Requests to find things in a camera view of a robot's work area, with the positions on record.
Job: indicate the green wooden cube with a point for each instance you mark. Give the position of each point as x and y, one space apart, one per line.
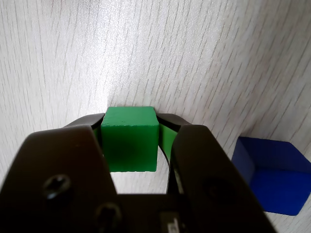
130 143

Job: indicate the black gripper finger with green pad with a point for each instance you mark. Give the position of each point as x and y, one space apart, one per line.
60 157
204 160

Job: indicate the blue wooden cube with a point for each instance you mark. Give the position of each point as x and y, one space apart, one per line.
272 174

